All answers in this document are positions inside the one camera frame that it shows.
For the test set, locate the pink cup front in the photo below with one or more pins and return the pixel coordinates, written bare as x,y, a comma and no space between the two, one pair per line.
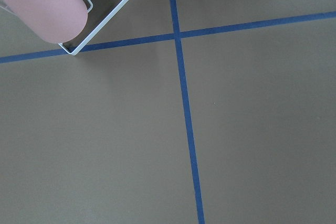
54,21

